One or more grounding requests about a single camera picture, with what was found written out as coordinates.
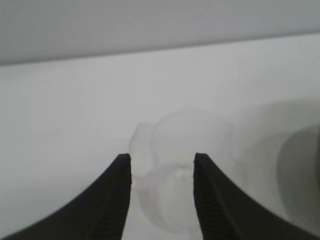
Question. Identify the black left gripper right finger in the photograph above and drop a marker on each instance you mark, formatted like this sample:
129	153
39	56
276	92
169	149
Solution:
225	215

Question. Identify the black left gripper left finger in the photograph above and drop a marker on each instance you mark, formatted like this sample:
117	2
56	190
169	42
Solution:
100	212

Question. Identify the clear plastic measuring cup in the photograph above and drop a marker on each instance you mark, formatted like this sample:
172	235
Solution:
165	150

